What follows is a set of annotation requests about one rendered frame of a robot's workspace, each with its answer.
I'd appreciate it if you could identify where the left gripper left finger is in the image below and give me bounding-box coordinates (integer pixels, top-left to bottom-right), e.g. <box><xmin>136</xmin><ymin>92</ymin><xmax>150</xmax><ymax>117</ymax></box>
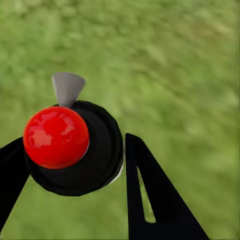
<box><xmin>0</xmin><ymin>137</ymin><xmax>30</xmax><ymax>233</ymax></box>

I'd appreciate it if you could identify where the pesticide atomizer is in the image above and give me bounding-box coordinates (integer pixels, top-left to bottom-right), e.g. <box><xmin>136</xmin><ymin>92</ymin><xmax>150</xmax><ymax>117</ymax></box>
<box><xmin>23</xmin><ymin>71</ymin><xmax>126</xmax><ymax>197</ymax></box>

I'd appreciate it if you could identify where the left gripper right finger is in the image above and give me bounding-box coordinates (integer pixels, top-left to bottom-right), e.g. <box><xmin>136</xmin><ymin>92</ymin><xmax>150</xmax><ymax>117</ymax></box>
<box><xmin>125</xmin><ymin>133</ymin><xmax>210</xmax><ymax>240</ymax></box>

